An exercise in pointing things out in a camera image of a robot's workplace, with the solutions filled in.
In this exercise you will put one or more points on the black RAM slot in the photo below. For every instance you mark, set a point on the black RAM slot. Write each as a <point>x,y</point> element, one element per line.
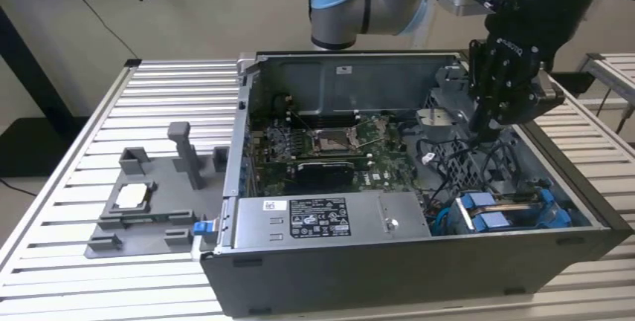
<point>322,120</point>
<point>322,124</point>
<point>322,117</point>
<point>322,113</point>

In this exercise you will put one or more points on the hard disk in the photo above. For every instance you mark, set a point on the hard disk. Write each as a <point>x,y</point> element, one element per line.
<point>483,202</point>

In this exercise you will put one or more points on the grey parts rack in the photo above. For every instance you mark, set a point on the grey parts rack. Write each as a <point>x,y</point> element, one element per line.
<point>148,239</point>

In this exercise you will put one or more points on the silver CPU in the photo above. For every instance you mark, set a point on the silver CPU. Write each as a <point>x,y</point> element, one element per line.
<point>131,195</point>

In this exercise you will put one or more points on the blue case latch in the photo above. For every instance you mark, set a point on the blue case latch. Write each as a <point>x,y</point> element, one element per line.
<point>199,229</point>

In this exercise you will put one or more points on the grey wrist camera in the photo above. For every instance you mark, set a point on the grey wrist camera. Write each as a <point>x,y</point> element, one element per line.
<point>551,92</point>

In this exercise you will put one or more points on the grey disk bay cage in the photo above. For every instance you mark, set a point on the grey disk bay cage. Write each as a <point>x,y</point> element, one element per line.
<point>448,94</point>

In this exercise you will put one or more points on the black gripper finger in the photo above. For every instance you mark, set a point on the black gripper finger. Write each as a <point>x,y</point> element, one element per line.
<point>520,109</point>
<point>483,113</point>

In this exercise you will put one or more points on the metal slat side table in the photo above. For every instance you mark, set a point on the metal slat side table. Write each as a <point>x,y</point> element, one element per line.
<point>615,64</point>

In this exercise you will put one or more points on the black graphics card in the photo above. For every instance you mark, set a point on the black graphics card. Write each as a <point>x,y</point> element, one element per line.
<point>327,175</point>

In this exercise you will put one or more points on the green motherboard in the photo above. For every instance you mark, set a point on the green motherboard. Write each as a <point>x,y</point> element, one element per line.
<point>392,139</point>

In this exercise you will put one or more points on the silver power supply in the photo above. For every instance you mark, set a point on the silver power supply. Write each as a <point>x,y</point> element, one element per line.
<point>347,220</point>

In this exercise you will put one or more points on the open black PC case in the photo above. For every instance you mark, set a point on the open black PC case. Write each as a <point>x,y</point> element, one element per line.
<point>347,280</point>

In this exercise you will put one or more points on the black stand base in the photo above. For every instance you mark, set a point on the black stand base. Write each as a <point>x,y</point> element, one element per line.
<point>35,146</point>

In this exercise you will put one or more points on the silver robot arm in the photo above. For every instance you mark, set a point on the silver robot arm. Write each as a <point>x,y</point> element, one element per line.
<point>342,12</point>

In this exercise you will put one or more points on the CPU socket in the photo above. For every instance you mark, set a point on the CPU socket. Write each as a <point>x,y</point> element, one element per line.
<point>330,142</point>

